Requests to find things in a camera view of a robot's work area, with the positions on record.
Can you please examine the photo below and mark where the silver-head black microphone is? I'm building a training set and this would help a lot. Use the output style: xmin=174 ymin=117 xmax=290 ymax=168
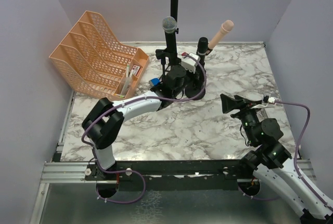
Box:
xmin=162 ymin=16 xmax=178 ymax=65

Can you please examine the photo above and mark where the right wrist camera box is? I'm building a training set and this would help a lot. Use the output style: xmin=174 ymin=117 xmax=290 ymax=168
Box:
xmin=251 ymin=95 xmax=277 ymax=109

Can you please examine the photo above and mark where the blue small box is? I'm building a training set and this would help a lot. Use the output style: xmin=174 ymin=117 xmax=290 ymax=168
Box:
xmin=149 ymin=78 xmax=160 ymax=87

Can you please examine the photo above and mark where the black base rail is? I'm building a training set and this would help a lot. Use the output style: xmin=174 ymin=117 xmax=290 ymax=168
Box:
xmin=85 ymin=160 xmax=261 ymax=195

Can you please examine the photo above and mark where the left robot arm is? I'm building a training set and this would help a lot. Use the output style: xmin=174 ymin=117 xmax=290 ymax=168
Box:
xmin=81 ymin=64 xmax=207 ymax=172

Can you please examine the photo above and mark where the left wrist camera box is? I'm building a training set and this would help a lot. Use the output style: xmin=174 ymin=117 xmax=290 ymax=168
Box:
xmin=181 ymin=52 xmax=200 ymax=73

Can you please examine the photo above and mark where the round-base mic stand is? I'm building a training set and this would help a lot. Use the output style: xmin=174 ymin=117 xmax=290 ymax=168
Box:
xmin=155 ymin=49 xmax=171 ymax=90
xmin=185 ymin=63 xmax=206 ymax=100

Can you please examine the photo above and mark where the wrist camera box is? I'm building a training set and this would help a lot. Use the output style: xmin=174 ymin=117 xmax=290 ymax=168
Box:
xmin=251 ymin=95 xmax=277 ymax=109
xmin=181 ymin=52 xmax=200 ymax=73

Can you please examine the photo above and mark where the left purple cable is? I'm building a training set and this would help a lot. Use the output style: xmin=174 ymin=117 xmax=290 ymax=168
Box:
xmin=81 ymin=55 xmax=208 ymax=204

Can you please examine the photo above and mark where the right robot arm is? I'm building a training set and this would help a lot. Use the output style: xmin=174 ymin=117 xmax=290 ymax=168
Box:
xmin=220 ymin=94 xmax=332 ymax=223

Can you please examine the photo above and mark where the orange plastic file organizer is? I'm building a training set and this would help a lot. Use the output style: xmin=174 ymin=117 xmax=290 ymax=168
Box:
xmin=49 ymin=11 xmax=149 ymax=101

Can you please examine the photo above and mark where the red white staple box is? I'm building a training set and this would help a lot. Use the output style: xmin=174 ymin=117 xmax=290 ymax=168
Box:
xmin=130 ymin=65 xmax=141 ymax=76

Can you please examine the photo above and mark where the white pen in organizer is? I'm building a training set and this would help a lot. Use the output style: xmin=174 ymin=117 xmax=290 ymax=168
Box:
xmin=124 ymin=64 xmax=131 ymax=86

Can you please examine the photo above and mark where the beige microphone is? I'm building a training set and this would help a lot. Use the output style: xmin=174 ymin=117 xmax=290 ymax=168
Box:
xmin=206 ymin=20 xmax=234 ymax=55

